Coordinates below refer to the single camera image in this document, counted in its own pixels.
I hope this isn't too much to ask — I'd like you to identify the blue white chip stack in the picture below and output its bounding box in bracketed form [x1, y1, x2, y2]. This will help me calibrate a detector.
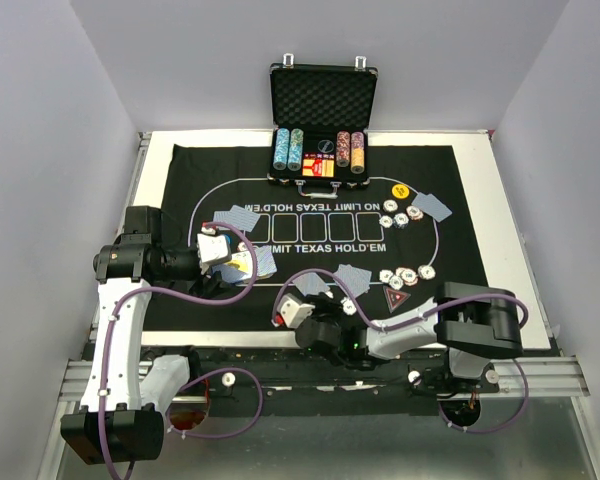
[341, 298, 357, 316]

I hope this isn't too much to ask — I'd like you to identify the playing card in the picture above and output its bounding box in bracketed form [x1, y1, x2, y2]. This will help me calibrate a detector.
[335, 264, 372, 298]

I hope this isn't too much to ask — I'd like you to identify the blue backed card deck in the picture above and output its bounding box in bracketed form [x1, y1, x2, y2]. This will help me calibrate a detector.
[255, 246, 277, 279]

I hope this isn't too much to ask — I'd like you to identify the triangular dealer button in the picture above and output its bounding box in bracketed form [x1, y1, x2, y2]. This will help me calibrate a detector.
[383, 285, 410, 313]

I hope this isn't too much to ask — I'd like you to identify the grey white chip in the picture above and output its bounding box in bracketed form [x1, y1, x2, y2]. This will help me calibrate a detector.
[383, 199, 398, 213]

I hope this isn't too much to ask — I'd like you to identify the yellow round blind button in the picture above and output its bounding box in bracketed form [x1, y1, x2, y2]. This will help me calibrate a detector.
[391, 183, 410, 200]

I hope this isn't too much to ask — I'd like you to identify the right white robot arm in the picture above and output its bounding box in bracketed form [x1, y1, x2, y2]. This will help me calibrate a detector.
[292, 282, 529, 392]

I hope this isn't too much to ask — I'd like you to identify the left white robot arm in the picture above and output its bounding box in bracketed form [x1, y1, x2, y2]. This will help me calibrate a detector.
[60, 206, 231, 465]

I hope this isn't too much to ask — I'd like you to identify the black poker table mat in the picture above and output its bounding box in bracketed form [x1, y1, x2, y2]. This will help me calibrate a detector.
[136, 146, 488, 332]

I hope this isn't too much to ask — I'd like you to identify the light blue chip row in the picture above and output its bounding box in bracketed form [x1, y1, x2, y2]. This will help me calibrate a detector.
[272, 128, 291, 170]

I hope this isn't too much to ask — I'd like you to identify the teal grey chip row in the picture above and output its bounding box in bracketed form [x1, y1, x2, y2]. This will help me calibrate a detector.
[287, 128, 304, 171]

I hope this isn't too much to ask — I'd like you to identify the red card deck in case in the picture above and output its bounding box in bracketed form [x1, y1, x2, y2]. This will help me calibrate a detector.
[301, 152, 335, 178]

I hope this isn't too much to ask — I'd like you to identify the white table board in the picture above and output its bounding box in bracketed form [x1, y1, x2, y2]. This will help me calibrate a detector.
[127, 129, 553, 354]

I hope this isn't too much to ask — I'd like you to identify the orange chip row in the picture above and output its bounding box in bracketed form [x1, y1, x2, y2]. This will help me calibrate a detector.
[350, 132, 365, 174]

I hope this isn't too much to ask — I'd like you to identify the red purple chip row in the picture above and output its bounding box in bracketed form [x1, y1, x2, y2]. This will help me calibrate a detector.
[336, 131, 351, 167]

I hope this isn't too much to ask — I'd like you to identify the black aluminium chip case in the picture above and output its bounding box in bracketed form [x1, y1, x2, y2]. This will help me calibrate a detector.
[267, 53, 379, 200]

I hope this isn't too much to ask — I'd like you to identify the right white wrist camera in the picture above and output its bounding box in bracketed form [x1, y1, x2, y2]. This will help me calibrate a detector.
[272, 294, 314, 329]

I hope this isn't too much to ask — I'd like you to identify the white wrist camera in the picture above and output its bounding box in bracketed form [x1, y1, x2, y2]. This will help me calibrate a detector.
[272, 294, 314, 329]
[197, 233, 232, 267]

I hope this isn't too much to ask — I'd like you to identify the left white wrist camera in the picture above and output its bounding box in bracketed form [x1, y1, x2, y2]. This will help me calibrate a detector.
[197, 233, 232, 267]

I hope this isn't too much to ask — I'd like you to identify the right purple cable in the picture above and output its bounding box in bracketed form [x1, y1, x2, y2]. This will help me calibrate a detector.
[270, 268, 531, 435]

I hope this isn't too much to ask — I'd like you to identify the aluminium mounting rail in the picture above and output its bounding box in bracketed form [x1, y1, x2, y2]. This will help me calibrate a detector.
[58, 357, 589, 404]

